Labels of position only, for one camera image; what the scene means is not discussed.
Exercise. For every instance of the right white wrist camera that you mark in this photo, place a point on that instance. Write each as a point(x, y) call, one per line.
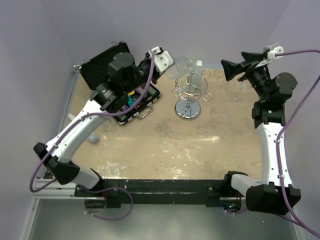
point(270, 54)

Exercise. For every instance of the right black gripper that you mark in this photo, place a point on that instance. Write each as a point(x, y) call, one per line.
point(232, 69)

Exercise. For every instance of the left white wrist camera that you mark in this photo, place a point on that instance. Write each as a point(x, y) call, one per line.
point(162, 59)

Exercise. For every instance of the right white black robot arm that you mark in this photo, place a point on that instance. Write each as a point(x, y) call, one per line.
point(274, 194)

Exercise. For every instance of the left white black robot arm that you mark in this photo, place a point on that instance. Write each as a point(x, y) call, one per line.
point(56, 155)

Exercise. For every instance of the chrome wine glass rack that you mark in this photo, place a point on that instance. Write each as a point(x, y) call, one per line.
point(188, 108)

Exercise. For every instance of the black poker chip case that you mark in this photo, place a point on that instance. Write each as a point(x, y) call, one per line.
point(100, 67)

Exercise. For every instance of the white grey handheld tool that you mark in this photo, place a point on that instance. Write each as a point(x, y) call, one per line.
point(92, 138)

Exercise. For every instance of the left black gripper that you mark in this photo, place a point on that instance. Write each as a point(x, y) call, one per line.
point(155, 80)

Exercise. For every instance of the clear wine glass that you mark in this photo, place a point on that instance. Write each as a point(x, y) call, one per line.
point(87, 95)
point(235, 98)

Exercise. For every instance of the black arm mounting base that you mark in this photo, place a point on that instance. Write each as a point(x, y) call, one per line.
point(115, 192)

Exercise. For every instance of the teal dealer block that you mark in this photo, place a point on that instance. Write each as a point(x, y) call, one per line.
point(130, 102)

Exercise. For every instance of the green chip stack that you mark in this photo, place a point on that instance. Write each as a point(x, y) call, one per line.
point(154, 93)

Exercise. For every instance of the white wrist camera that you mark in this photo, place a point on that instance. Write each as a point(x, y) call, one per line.
point(162, 59)
point(270, 54)

